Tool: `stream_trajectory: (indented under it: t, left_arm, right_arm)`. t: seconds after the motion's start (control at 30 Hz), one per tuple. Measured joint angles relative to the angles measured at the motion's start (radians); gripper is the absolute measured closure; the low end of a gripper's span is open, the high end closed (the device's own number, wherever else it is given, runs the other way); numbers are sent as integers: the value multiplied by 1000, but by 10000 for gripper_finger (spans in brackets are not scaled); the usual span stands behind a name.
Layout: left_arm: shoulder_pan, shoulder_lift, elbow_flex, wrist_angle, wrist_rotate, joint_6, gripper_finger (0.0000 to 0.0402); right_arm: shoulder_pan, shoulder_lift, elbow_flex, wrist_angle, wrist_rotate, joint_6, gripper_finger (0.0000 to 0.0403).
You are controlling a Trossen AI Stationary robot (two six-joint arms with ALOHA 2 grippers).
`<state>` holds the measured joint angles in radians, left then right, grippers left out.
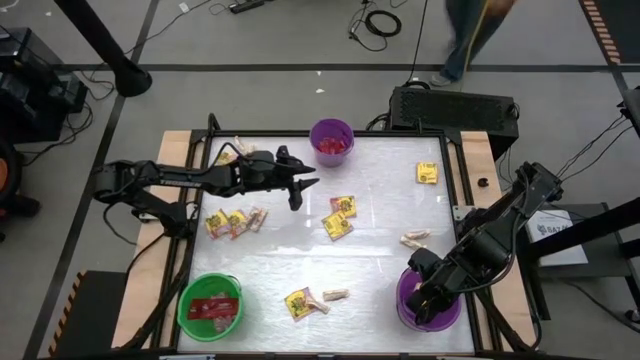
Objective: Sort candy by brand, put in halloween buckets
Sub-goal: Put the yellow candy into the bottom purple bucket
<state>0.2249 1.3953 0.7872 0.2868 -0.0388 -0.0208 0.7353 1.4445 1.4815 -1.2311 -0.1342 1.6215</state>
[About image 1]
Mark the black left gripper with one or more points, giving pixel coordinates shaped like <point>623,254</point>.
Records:
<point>260,172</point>

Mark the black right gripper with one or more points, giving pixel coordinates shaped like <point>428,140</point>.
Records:
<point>440,280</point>

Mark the small purple plastic bucket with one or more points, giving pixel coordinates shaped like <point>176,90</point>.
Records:
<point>332,161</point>

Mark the red KitKat candy packet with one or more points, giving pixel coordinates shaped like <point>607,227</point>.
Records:
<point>341,146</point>
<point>210,309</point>
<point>326,146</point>

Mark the yellow Sour Patch Kids packet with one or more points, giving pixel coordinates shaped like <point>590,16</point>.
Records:
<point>297,304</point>
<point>427,173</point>
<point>336,226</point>
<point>237,222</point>
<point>343,206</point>
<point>217,224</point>
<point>223,159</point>

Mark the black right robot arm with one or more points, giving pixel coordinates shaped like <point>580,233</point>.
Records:
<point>505,225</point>

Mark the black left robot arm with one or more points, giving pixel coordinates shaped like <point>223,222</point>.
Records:
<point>175,181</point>

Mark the large purple plastic bucket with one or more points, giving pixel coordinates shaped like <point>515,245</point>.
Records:
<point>450,320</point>

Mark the wooden side board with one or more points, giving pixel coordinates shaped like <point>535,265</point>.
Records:
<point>502,310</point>
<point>145,300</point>

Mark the white printed paper sheet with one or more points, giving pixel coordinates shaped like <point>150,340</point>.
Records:
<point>555,245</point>

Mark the white power adapter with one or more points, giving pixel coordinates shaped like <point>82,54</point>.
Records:
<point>151,217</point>

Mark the black computer case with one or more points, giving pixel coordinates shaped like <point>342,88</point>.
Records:
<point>450,107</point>

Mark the black power strip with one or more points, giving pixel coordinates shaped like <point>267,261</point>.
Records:
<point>246,6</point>

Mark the green plastic bucket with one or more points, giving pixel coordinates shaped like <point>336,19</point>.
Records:
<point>200,330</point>

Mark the black pole stand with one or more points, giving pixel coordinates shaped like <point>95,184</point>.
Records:
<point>132,80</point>

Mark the person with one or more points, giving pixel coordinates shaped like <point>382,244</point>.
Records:
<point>462,45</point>

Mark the black mat orange stripes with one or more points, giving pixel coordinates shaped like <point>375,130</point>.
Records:
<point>95,315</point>
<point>625,25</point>

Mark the black equipment cart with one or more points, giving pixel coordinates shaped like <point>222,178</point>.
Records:
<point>30,100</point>

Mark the black orange wheeled base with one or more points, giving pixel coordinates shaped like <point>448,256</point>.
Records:
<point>10,175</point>

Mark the black camera stand beam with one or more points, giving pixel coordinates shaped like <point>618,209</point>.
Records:
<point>590,230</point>

